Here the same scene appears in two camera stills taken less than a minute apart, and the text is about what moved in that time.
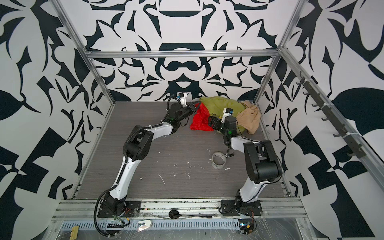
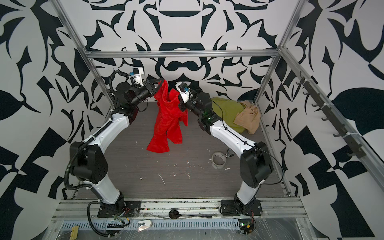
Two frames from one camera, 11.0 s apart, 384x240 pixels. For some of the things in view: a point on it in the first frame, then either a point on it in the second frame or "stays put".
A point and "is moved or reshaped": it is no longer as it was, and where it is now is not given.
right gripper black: [215, 119] to [184, 106]
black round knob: [174, 214] stays put
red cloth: [200, 121] is moved or reshaped
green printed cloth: [216, 104] stays put
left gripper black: [191, 107] to [150, 88]
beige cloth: [249, 118] stays put
